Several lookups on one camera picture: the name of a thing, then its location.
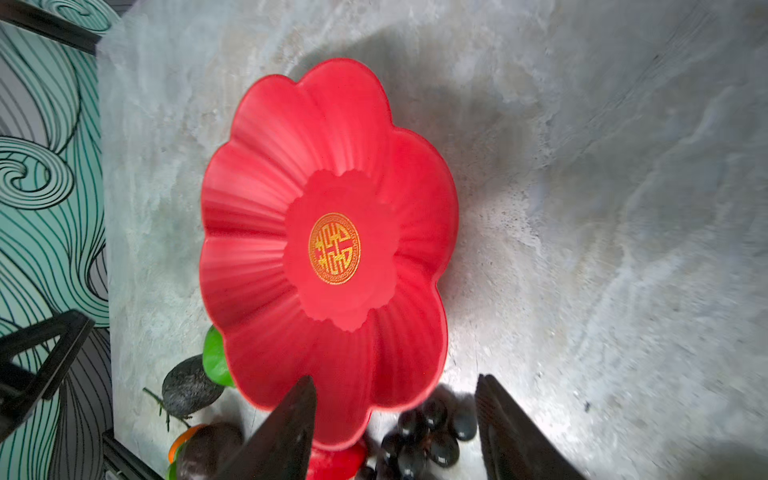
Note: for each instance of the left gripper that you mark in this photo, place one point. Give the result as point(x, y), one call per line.
point(34, 363)

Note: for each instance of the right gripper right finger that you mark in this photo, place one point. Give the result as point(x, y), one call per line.
point(512, 446)

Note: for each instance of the lower orange cherry tomato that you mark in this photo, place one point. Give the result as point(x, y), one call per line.
point(176, 449)

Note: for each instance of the red fake strawberry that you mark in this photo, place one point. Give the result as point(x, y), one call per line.
point(336, 464)

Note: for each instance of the dark brown fake avocado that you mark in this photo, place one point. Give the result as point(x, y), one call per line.
point(208, 450)

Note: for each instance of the green fake lime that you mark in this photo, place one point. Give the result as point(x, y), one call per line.
point(214, 359)

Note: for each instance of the red flower-shaped fruit bowl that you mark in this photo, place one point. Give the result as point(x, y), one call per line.
point(326, 230)

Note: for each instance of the dark purple fake grapes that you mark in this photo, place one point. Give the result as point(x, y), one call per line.
point(428, 435)

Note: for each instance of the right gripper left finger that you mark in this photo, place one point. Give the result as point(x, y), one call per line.
point(280, 448)

